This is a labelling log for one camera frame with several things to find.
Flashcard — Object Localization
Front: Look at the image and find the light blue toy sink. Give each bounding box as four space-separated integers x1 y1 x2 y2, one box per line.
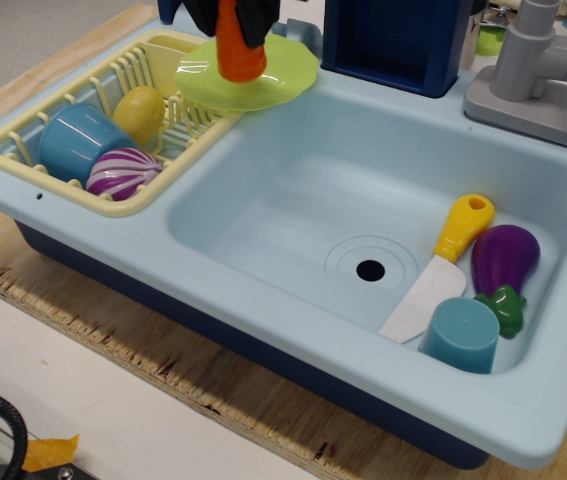
0 0 567 471

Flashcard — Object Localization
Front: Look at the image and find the yellow toy potato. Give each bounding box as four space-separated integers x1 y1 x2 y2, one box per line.
112 86 165 145

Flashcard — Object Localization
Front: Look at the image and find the green object in background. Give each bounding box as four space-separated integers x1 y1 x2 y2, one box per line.
475 25 506 57

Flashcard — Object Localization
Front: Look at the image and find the blue cup in sink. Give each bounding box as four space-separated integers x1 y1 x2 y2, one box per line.
419 297 500 374

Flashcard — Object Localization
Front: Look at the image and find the purple toy eggplant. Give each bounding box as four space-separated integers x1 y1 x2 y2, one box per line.
471 225 540 339

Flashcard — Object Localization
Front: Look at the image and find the dark blue plastic box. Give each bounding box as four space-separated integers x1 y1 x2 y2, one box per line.
322 0 472 98

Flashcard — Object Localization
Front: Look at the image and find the blue cup in rack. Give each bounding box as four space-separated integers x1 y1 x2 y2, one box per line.
38 103 136 185

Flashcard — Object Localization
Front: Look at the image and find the yellow tape piece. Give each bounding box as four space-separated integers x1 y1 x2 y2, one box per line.
22 435 80 473

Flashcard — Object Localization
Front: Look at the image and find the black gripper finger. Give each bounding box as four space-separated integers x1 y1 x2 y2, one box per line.
235 0 281 48
183 0 219 37

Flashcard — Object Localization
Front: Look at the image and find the purple white toy onion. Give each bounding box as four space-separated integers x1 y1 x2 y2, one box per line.
86 147 163 201

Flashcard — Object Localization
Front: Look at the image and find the light green plastic plate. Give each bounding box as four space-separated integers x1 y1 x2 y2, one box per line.
174 34 319 112

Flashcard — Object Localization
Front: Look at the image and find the wooden board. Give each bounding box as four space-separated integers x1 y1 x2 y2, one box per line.
0 1 567 479

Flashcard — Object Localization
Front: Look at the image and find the grey toy faucet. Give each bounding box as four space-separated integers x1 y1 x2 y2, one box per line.
463 1 567 147

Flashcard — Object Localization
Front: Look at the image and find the orange toy carrot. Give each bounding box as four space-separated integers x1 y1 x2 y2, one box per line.
215 0 267 83

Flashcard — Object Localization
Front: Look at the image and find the yellow handled toy knife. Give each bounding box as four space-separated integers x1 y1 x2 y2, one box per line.
380 194 496 343

